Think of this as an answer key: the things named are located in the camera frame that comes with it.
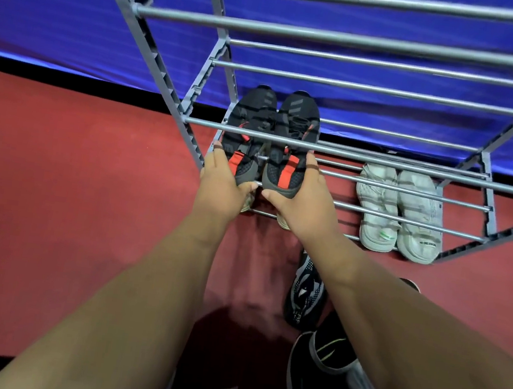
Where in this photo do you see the person's left hand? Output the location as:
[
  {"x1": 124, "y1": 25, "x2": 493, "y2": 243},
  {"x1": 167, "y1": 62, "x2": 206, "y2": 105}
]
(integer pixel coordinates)
[{"x1": 190, "y1": 139, "x2": 264, "y2": 240}]

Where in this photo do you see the person's right hand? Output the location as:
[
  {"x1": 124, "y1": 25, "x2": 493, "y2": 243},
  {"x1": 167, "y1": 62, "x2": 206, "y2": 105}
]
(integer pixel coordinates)
[{"x1": 254, "y1": 146, "x2": 354, "y2": 260}]

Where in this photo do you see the black shoe with red strap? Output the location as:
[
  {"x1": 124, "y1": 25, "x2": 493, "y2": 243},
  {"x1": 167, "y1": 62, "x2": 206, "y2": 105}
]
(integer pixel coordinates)
[
  {"x1": 255, "y1": 87, "x2": 325, "y2": 233},
  {"x1": 212, "y1": 81, "x2": 281, "y2": 216}
]

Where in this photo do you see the person's left forearm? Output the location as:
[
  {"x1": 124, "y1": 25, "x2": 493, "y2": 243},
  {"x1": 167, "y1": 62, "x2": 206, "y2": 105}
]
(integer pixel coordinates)
[{"x1": 0, "y1": 192, "x2": 235, "y2": 389}]

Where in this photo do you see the person's right forearm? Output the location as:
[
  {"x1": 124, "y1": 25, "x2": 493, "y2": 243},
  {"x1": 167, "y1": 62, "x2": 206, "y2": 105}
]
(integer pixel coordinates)
[{"x1": 280, "y1": 232, "x2": 513, "y2": 389}]

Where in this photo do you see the black shoe with white pattern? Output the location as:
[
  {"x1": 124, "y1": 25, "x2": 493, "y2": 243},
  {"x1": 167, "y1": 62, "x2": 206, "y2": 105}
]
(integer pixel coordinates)
[{"x1": 280, "y1": 247, "x2": 333, "y2": 334}]

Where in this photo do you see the black shoe toe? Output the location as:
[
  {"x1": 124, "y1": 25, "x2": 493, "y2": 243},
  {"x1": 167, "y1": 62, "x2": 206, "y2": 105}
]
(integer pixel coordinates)
[{"x1": 398, "y1": 277, "x2": 423, "y2": 294}]

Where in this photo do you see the grey metal shoe rack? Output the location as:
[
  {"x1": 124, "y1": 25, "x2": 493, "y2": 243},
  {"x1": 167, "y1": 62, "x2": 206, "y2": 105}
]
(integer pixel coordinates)
[{"x1": 60, "y1": 0, "x2": 513, "y2": 274}]

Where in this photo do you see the black and white sneaker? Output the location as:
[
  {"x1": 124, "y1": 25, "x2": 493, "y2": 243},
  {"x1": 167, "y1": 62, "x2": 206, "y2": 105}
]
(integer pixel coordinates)
[{"x1": 284, "y1": 305, "x2": 395, "y2": 389}]

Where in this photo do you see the blue tarp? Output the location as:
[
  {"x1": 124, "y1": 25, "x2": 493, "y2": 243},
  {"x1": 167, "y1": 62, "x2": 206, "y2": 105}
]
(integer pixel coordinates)
[{"x1": 0, "y1": 0, "x2": 513, "y2": 183}]

